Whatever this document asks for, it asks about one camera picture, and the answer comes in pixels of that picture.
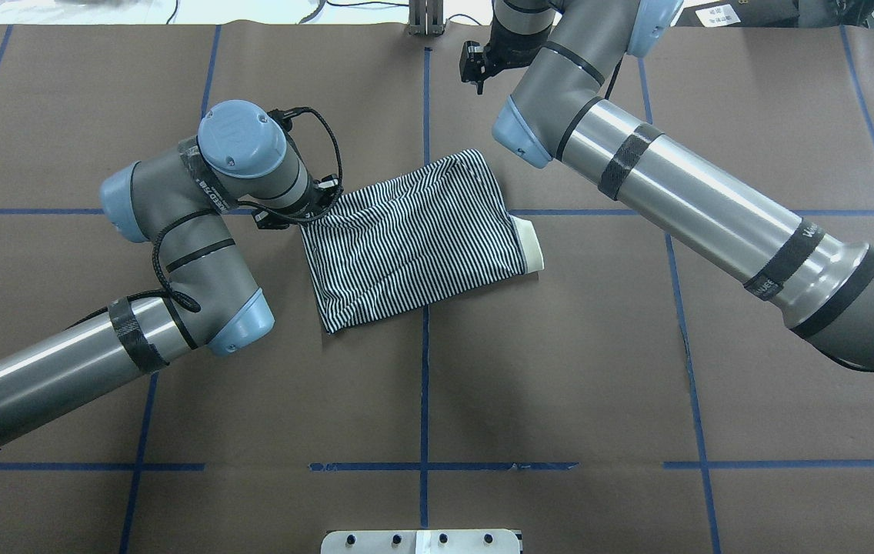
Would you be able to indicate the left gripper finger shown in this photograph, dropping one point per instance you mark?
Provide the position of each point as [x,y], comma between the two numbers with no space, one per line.
[265,219]
[330,188]

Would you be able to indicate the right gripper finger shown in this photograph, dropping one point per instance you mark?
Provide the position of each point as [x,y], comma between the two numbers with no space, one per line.
[472,66]

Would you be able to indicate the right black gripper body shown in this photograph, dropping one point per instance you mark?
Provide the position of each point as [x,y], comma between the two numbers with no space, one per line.
[497,55]

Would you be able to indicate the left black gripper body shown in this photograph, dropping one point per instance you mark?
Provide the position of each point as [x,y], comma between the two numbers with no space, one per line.
[274,218]

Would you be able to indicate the striped polo shirt white collar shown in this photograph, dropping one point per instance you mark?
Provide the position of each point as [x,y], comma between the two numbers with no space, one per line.
[407,242]

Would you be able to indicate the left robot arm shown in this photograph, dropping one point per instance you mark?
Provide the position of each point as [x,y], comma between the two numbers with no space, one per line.
[241,155]

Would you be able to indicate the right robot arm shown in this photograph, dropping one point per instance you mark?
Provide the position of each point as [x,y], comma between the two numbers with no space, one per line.
[570,50]

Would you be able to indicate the black box with label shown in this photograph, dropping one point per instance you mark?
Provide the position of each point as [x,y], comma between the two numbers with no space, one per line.
[746,14]

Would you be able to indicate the white pillar with base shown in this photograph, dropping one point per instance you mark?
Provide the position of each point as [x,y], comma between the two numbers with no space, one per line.
[423,541]

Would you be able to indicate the aluminium frame post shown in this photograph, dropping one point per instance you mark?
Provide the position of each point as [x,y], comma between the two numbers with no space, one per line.
[426,17]

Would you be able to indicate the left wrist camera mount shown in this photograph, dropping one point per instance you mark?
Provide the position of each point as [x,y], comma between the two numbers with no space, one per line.
[285,117]

